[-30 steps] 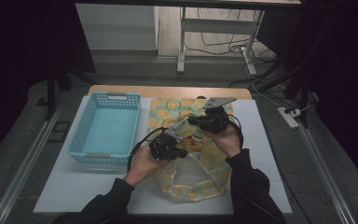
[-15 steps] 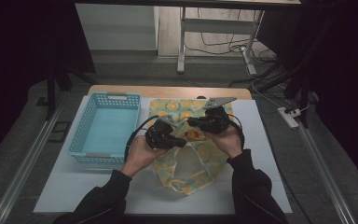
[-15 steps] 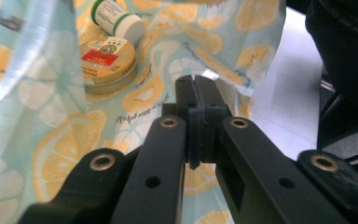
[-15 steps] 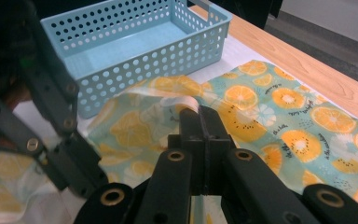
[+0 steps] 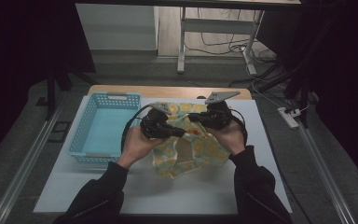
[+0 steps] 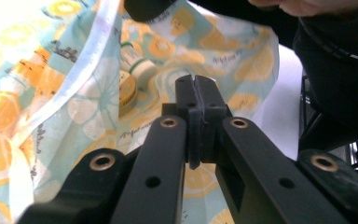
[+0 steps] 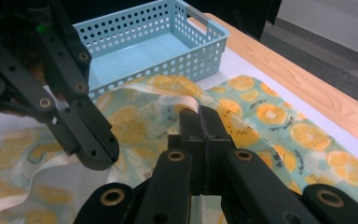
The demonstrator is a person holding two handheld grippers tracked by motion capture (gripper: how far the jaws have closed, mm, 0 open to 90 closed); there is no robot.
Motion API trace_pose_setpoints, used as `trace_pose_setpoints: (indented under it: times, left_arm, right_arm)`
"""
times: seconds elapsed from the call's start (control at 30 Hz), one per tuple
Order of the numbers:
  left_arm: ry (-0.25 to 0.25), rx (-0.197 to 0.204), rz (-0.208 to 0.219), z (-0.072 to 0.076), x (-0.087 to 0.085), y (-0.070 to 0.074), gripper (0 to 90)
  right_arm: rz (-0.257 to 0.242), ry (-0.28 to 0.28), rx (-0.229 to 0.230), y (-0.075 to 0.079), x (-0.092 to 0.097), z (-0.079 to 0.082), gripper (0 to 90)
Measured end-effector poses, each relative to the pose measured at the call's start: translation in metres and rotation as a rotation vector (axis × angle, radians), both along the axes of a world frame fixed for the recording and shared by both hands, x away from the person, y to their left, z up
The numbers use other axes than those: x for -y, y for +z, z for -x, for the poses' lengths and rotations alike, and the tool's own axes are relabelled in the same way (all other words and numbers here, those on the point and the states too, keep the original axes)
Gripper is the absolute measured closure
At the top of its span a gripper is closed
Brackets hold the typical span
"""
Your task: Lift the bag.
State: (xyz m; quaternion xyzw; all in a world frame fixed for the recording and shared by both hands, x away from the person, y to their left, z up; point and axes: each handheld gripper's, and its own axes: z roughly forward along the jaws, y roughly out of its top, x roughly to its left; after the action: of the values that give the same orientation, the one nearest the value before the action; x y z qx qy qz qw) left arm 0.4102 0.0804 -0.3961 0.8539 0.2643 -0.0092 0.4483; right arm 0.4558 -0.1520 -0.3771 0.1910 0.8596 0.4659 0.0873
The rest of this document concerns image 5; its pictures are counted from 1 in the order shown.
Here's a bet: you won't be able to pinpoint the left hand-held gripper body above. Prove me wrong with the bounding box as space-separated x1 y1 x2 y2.
139 102 175 140

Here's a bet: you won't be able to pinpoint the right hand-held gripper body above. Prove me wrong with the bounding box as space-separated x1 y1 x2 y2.
204 91 241 131

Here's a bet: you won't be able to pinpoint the orange-print fabric bag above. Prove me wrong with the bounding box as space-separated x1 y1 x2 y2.
151 102 232 180

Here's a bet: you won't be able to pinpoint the blue plastic basket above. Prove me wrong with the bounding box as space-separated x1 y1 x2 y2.
68 91 143 165

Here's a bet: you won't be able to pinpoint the person's right hand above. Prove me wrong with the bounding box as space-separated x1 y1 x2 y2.
204 120 247 157

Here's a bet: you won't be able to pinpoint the person's left hand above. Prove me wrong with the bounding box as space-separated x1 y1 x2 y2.
117 125 166 170

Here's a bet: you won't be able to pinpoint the white table mat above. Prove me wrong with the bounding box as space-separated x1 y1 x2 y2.
33 95 293 216

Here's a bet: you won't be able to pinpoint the white power strip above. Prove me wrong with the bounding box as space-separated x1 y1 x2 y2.
277 106 302 130

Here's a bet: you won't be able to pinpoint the black stand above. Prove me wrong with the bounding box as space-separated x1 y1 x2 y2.
45 60 98 121
255 18 327 129

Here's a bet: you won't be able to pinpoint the black floor plate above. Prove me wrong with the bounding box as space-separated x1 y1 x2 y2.
49 120 73 144

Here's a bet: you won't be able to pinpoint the grey cabinet panel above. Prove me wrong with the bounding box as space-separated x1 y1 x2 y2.
75 3 160 51

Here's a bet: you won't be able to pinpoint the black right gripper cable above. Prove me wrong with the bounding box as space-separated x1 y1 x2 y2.
229 108 249 147

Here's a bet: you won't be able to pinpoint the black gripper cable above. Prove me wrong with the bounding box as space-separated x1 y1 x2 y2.
229 108 249 147
120 104 152 153

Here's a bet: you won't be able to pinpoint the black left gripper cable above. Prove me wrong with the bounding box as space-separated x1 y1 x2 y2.
120 104 152 153

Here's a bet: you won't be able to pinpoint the white cable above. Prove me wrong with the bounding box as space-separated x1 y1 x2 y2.
245 63 310 115

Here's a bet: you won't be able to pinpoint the black floor cables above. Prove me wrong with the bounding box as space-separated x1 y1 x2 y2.
185 7 276 64

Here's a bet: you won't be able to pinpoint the white desk frame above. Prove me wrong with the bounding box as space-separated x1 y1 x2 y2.
176 7 266 76

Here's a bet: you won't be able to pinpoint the aluminium rail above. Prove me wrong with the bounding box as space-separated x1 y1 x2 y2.
296 120 357 224
0 101 67 224

